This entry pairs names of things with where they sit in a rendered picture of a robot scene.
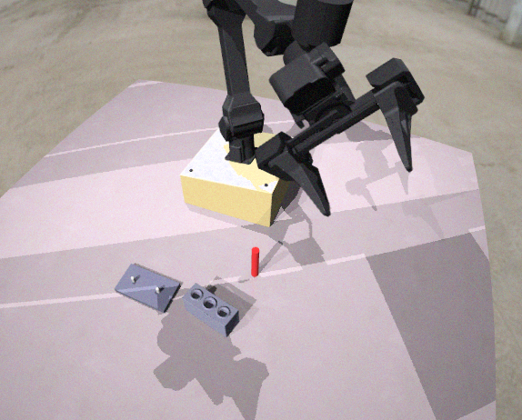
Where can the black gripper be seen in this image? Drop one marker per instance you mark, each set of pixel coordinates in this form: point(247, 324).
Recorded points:
point(395, 92)

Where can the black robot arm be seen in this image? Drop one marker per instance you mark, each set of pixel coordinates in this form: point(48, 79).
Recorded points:
point(303, 34)

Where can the red peg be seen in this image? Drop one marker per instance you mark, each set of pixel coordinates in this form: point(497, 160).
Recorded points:
point(255, 262)

